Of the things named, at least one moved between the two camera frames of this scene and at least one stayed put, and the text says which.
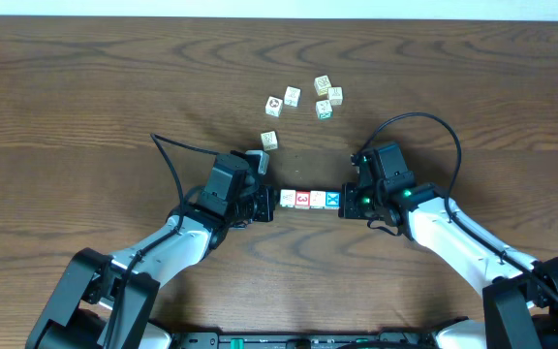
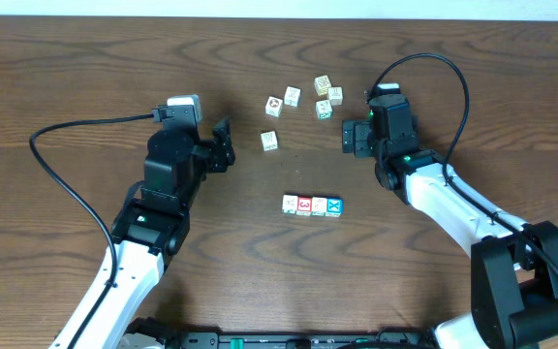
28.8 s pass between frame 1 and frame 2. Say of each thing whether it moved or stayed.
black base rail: stayed
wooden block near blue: stayed
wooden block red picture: stayed
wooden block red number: moved
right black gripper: moved
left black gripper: moved
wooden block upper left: stayed
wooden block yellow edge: stayed
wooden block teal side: moved
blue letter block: moved
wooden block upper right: stayed
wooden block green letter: moved
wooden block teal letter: stayed
